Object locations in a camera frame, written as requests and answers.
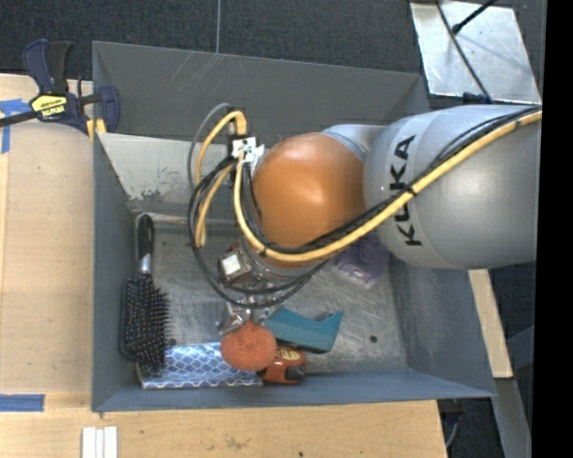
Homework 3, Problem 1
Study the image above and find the red and black tape measure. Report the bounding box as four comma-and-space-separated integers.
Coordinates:
256, 343, 309, 387

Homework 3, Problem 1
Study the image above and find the teal tape dispenser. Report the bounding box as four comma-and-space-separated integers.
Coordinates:
262, 305, 345, 355

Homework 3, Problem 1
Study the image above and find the pale wood flat board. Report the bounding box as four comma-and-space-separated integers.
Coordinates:
0, 116, 104, 399

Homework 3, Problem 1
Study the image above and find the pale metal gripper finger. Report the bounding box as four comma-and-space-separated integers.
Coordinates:
217, 247, 254, 289
218, 304, 255, 339

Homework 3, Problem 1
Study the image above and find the black hairbrush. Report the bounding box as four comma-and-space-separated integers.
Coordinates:
117, 211, 176, 374

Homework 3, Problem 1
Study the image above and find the orange scrubber ball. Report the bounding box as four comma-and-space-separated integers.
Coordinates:
219, 320, 279, 374

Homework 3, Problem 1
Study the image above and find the grey metal bin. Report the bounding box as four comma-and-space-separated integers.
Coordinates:
78, 40, 510, 427

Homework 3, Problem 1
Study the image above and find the purple plastic toy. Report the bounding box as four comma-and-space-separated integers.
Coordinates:
333, 233, 391, 292

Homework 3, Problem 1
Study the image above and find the blue patterned flat packet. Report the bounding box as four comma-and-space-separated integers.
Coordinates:
134, 339, 265, 395

